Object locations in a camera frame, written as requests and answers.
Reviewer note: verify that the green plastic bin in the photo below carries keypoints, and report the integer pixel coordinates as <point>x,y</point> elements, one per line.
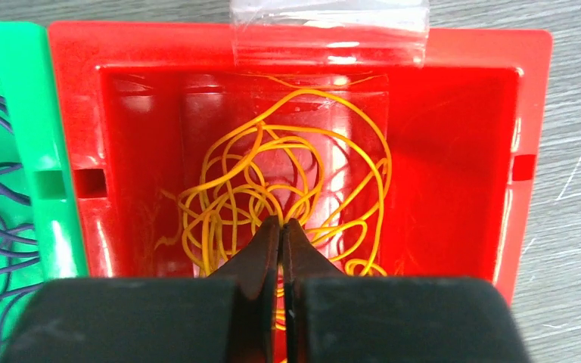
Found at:
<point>40,235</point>

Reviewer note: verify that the red plastic bin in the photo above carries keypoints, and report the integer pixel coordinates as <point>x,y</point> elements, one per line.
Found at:
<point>178,154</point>

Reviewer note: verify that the clear adhesive tape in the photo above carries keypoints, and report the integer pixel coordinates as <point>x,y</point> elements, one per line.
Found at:
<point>330,33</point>

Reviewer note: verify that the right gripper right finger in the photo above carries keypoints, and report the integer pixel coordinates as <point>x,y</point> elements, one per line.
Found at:
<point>333,317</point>

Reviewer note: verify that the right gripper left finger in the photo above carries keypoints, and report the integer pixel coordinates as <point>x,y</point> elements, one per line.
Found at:
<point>225,317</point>

